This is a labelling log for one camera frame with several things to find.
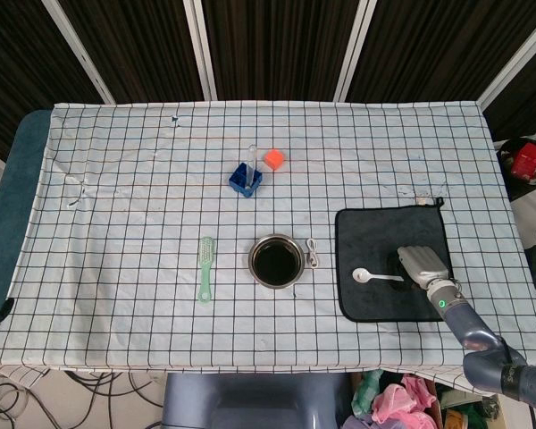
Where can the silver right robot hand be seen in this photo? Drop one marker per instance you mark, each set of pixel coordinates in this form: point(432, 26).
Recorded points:
point(424, 263)

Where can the white plastic spoon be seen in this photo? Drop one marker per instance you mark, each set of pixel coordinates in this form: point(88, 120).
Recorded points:
point(362, 275)

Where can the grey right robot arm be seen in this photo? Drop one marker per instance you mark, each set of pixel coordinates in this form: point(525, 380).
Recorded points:
point(464, 322)

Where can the dark grey cloth mat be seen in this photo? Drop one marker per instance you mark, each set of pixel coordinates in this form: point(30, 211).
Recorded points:
point(371, 237)

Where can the metal bowl with dark liquid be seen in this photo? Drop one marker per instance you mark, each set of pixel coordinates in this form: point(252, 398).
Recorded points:
point(253, 262)

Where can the red object on black stand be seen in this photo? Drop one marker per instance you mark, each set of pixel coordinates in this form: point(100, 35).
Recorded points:
point(518, 190)

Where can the pink cloth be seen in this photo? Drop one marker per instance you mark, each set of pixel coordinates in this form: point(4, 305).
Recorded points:
point(397, 402)

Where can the green cloth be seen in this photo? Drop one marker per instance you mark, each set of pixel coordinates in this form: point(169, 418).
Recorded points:
point(364, 393)

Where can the red box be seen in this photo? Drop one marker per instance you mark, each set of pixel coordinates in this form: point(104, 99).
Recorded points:
point(525, 161)

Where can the white checkered tablecloth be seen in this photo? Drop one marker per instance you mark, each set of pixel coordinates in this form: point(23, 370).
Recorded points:
point(138, 223)

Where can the orange cube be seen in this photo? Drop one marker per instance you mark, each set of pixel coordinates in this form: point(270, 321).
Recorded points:
point(273, 159)

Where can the clear test tube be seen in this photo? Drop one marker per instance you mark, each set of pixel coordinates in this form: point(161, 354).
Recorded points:
point(251, 165)

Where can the blue plastic tube holder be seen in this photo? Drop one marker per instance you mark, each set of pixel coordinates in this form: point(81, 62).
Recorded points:
point(239, 176)

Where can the green scrubbing brush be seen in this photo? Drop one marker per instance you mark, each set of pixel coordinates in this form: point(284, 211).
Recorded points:
point(205, 268)

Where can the grey robot torso base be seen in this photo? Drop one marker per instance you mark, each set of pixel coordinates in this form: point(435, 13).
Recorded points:
point(250, 402)

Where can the white partition post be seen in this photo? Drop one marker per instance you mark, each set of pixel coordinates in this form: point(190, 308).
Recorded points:
point(201, 53)
point(85, 53)
point(513, 58)
point(355, 53)

